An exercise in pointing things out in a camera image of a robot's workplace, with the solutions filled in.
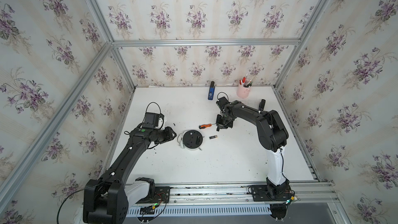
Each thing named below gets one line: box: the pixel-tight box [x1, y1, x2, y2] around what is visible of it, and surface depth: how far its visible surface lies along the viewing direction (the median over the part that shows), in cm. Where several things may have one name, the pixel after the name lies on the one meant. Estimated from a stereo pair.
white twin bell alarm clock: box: [177, 129, 205, 151], surface depth 90 cm
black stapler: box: [259, 99, 266, 111], surface depth 109 cm
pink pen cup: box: [236, 84, 253, 99], surface depth 112 cm
